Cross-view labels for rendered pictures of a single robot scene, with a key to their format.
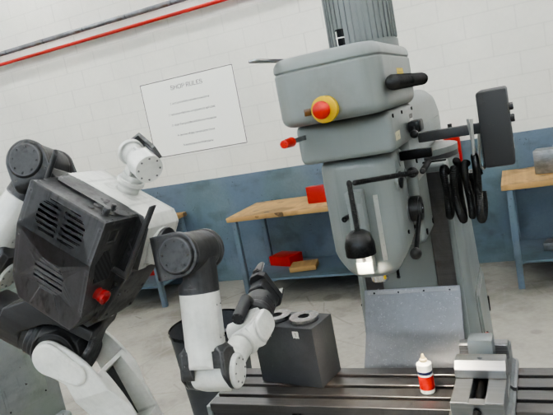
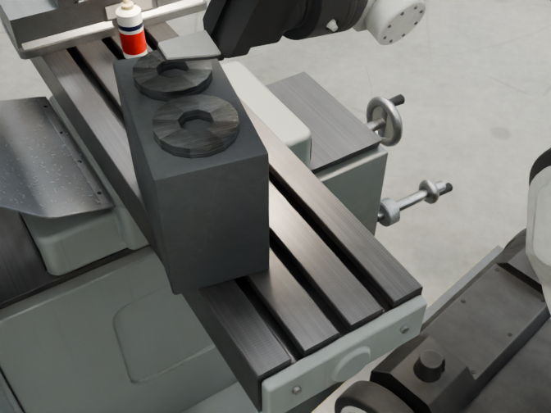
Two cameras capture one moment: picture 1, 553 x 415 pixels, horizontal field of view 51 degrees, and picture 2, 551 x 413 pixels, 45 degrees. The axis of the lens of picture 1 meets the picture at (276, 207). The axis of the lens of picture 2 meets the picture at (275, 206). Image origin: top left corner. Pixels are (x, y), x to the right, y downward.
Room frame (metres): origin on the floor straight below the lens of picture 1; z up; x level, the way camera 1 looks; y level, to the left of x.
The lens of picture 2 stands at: (2.13, 0.44, 1.59)
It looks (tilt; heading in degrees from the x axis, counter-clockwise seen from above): 46 degrees down; 214
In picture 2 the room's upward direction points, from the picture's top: straight up
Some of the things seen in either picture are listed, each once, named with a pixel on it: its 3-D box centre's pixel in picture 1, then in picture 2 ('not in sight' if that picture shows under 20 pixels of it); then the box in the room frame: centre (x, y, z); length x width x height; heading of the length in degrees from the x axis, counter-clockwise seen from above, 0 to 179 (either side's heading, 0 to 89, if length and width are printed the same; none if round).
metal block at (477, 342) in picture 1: (481, 347); not in sight; (1.42, -0.46, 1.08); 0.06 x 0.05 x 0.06; 64
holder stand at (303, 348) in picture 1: (295, 345); (192, 161); (1.70, 0.02, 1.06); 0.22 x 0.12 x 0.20; 54
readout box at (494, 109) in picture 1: (498, 124); not in sight; (1.66, -0.67, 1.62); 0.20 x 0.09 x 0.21; 156
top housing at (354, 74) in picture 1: (349, 84); not in sight; (1.53, -0.25, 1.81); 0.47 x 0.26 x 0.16; 156
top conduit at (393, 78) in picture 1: (407, 80); not in sight; (1.49, -0.39, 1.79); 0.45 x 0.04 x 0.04; 156
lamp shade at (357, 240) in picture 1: (359, 241); not in sight; (1.34, -0.18, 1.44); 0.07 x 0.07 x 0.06
